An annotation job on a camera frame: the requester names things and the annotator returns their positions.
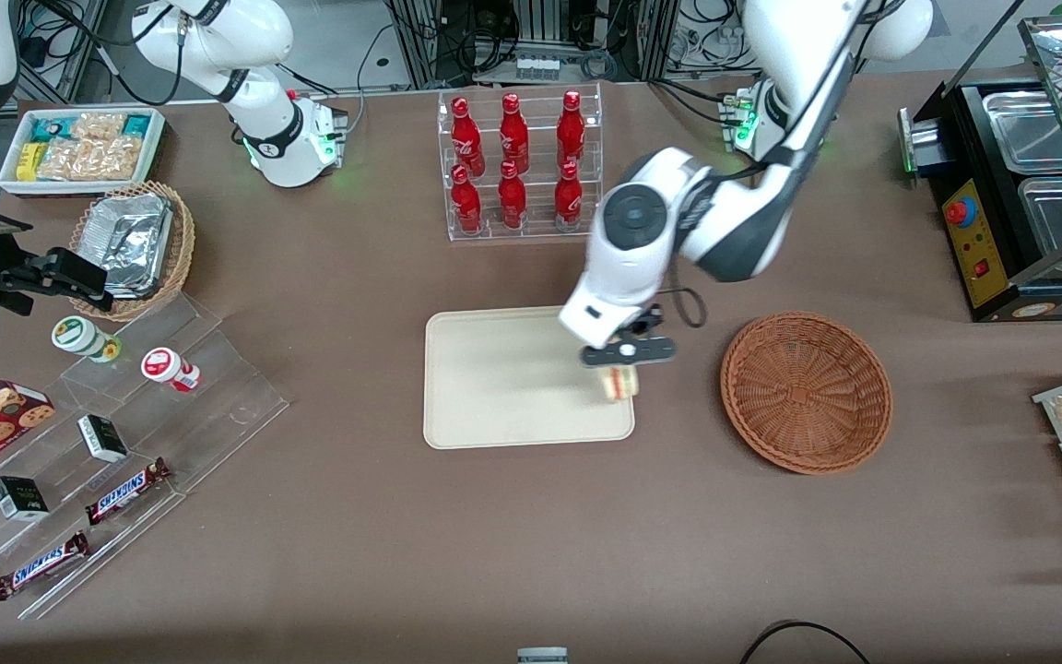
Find triangular sandwich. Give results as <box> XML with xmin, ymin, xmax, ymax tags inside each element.
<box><xmin>601</xmin><ymin>364</ymin><xmax>642</xmax><ymax>404</ymax></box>

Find light wicker basket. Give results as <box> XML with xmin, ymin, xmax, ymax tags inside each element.
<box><xmin>67</xmin><ymin>180</ymin><xmax>196</xmax><ymax>323</ymax></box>

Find cream plastic tray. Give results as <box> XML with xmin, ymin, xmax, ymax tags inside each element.
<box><xmin>423</xmin><ymin>305</ymin><xmax>636</xmax><ymax>451</ymax></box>

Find brown wicker basket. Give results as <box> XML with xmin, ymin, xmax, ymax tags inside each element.
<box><xmin>720</xmin><ymin>312</ymin><xmax>893</xmax><ymax>477</ymax></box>

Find green lid yogurt cup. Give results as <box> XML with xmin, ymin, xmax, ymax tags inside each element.
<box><xmin>51</xmin><ymin>315</ymin><xmax>124</xmax><ymax>364</ymax></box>

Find stacked foil containers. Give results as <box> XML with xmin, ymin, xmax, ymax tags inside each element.
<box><xmin>79</xmin><ymin>193</ymin><xmax>173</xmax><ymax>300</ymax></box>

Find white snack bin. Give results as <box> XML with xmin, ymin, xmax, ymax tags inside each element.
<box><xmin>0</xmin><ymin>107</ymin><xmax>167</xmax><ymax>198</ymax></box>

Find clear acrylic bottle rack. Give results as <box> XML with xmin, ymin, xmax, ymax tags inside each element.
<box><xmin>437</xmin><ymin>82</ymin><xmax>605</xmax><ymax>243</ymax></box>

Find large clear cracker bag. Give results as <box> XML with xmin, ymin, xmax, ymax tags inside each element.
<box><xmin>37</xmin><ymin>136</ymin><xmax>143</xmax><ymax>182</ymax></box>

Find red cola bottle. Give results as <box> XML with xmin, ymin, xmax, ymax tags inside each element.
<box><xmin>499</xmin><ymin>93</ymin><xmax>531</xmax><ymax>174</ymax></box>
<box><xmin>450</xmin><ymin>165</ymin><xmax>485</xmax><ymax>236</ymax></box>
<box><xmin>556</xmin><ymin>90</ymin><xmax>587</xmax><ymax>171</ymax></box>
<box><xmin>497</xmin><ymin>160</ymin><xmax>529</xmax><ymax>231</ymax></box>
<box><xmin>451</xmin><ymin>97</ymin><xmax>487</xmax><ymax>177</ymax></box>
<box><xmin>553</xmin><ymin>161</ymin><xmax>585</xmax><ymax>231</ymax></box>

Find red lid yogurt cup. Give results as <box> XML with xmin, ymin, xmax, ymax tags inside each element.
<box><xmin>140</xmin><ymin>347</ymin><xmax>203</xmax><ymax>394</ymax></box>

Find small clear cracker bag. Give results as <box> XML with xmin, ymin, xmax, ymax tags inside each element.
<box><xmin>70</xmin><ymin>112</ymin><xmax>127</xmax><ymax>142</ymax></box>

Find small black box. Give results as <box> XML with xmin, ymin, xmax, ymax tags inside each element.
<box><xmin>0</xmin><ymin>475</ymin><xmax>51</xmax><ymax>523</ymax></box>
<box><xmin>77</xmin><ymin>414</ymin><xmax>130</xmax><ymax>464</ymax></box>

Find clear acrylic stepped display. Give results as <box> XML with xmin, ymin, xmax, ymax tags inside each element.
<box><xmin>0</xmin><ymin>290</ymin><xmax>291</xmax><ymax>622</ymax></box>

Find Snickers chocolate bar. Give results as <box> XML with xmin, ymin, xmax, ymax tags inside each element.
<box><xmin>84</xmin><ymin>457</ymin><xmax>172</xmax><ymax>528</ymax></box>
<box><xmin>0</xmin><ymin>531</ymin><xmax>91</xmax><ymax>602</ymax></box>

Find black food warmer machine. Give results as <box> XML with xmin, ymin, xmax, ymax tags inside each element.
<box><xmin>898</xmin><ymin>14</ymin><xmax>1062</xmax><ymax>324</ymax></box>

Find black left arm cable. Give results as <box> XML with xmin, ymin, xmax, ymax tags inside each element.
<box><xmin>667</xmin><ymin>0</ymin><xmax>875</xmax><ymax>330</ymax></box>

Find black floor cable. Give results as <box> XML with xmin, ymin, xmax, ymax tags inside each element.
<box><xmin>737</xmin><ymin>620</ymin><xmax>874</xmax><ymax>664</ymax></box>

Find aluminium equipment frame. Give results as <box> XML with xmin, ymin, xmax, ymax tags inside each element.
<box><xmin>387</xmin><ymin>0</ymin><xmax>681</xmax><ymax>90</ymax></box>

